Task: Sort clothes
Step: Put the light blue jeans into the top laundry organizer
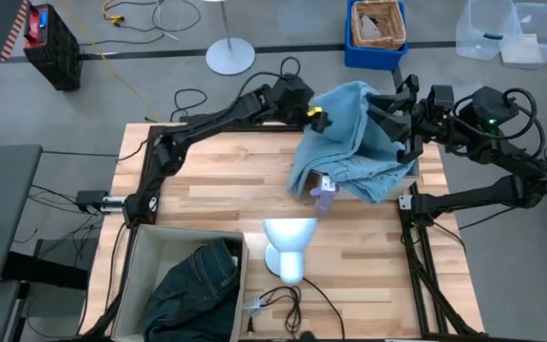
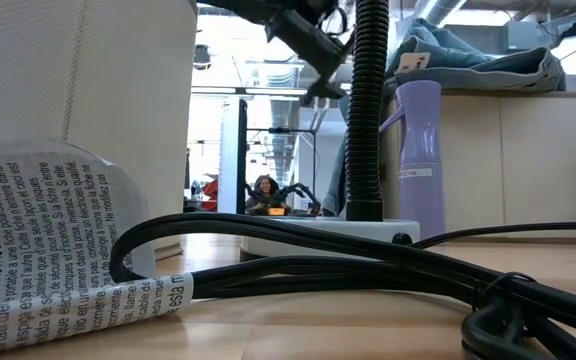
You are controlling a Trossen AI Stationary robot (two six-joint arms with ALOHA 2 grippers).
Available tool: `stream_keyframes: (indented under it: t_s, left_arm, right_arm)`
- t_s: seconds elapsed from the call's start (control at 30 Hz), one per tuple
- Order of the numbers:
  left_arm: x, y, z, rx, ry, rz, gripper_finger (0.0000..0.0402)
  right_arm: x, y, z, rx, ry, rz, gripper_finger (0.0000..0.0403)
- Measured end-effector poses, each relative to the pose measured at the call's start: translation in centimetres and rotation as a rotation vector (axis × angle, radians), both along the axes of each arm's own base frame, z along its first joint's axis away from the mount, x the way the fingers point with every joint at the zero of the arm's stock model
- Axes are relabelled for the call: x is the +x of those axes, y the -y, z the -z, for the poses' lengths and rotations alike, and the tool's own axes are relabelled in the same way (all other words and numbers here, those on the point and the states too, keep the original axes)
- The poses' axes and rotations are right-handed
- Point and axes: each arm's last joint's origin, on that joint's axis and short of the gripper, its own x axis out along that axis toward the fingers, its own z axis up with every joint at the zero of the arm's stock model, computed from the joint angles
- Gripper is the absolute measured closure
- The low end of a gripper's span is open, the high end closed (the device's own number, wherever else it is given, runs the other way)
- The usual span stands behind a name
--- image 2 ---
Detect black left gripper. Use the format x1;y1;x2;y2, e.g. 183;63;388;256
265;7;354;106

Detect white gooseneck desk lamp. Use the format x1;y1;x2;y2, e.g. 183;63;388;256
240;0;422;261

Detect black background robot arms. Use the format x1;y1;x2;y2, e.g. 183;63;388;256
245;182;322;216

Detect white pillar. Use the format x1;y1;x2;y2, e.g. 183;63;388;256
217;97;249;215

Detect person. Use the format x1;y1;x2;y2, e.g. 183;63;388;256
201;173;219;212
244;174;294;216

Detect black dome ceiling fixture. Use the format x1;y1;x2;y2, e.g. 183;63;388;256
193;44;212;71

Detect purple spray bottle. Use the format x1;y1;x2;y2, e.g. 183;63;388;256
378;79;447;240

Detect grey ceiling box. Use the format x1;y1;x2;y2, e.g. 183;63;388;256
506;19;542;51

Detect white cardboard box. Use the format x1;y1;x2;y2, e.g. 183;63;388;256
380;89;576;241

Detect beige fabric storage box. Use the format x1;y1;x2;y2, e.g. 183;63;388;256
0;0;198;261

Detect white printed warning label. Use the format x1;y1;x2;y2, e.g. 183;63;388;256
0;144;195;357

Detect silver ceiling duct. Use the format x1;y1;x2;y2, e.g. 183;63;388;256
412;0;469;26

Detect black lamp power cord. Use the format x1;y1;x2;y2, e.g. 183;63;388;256
109;212;576;360

